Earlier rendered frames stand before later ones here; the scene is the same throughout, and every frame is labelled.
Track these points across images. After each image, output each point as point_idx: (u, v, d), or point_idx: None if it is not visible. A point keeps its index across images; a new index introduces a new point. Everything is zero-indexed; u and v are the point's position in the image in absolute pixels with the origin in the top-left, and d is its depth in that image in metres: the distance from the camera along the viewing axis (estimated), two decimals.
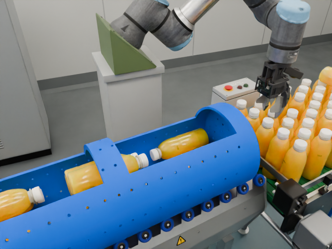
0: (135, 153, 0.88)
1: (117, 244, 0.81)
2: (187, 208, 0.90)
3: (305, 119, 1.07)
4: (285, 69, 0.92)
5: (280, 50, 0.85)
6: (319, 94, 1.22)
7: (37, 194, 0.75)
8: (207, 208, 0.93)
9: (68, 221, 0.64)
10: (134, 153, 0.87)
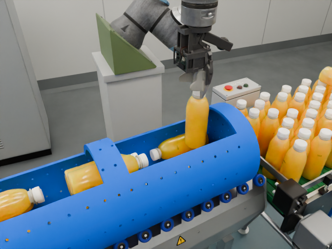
0: (135, 153, 0.88)
1: (117, 244, 0.81)
2: (187, 208, 0.90)
3: (305, 119, 1.07)
4: (205, 37, 0.75)
5: (190, 9, 0.68)
6: (319, 94, 1.22)
7: (37, 194, 0.75)
8: (207, 208, 0.93)
9: (68, 221, 0.64)
10: (134, 153, 0.87)
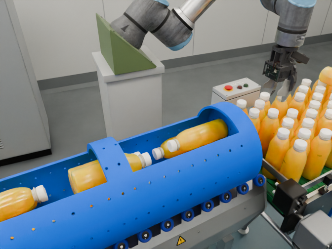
0: (138, 152, 0.88)
1: (119, 243, 0.81)
2: (190, 208, 0.90)
3: (305, 119, 1.07)
4: (292, 54, 0.96)
5: (288, 33, 0.89)
6: (319, 94, 1.22)
7: (41, 193, 0.76)
8: (207, 207, 0.93)
9: (73, 219, 0.65)
10: (136, 152, 0.88)
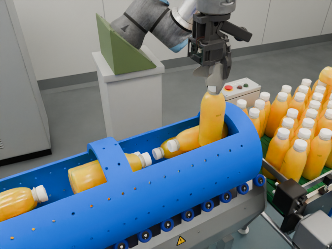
0: (138, 152, 0.88)
1: (119, 243, 0.81)
2: (190, 208, 0.90)
3: (305, 119, 1.07)
4: (223, 26, 0.68)
5: None
6: (319, 94, 1.22)
7: (41, 193, 0.76)
8: (207, 207, 0.93)
9: (73, 219, 0.65)
10: (136, 152, 0.88)
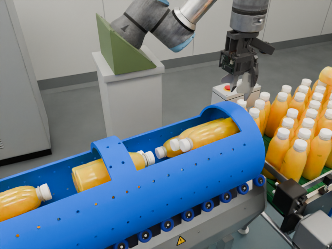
0: (141, 151, 0.88)
1: (121, 242, 0.81)
2: (192, 210, 0.91)
3: (305, 119, 1.07)
4: (252, 41, 0.79)
5: (242, 15, 0.72)
6: (319, 94, 1.22)
7: (45, 191, 0.76)
8: (206, 206, 0.93)
9: (78, 217, 0.65)
10: (140, 151, 0.88)
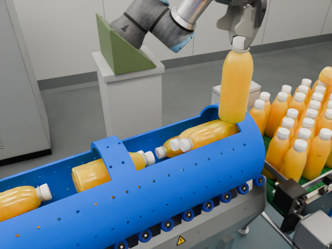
0: (141, 151, 0.88)
1: (121, 242, 0.81)
2: (192, 210, 0.91)
3: (305, 119, 1.07)
4: None
5: None
6: (319, 94, 1.22)
7: (45, 191, 0.76)
8: (206, 206, 0.93)
9: (78, 217, 0.65)
10: (140, 151, 0.88)
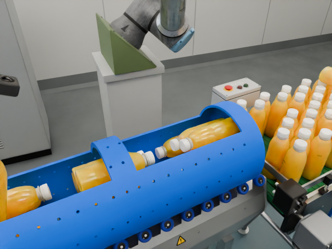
0: (141, 151, 0.88)
1: (121, 242, 0.81)
2: (192, 210, 0.91)
3: (305, 119, 1.07)
4: None
5: None
6: (319, 94, 1.22)
7: (45, 191, 0.76)
8: (206, 206, 0.93)
9: (78, 217, 0.65)
10: (140, 151, 0.88)
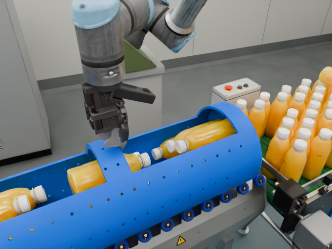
0: (137, 152, 0.88)
1: (118, 243, 0.81)
2: (189, 208, 0.90)
3: (305, 119, 1.07)
4: (115, 93, 0.65)
5: (87, 67, 0.58)
6: (319, 94, 1.22)
7: (40, 193, 0.76)
8: (207, 207, 0.93)
9: (72, 219, 0.65)
10: (136, 153, 0.88)
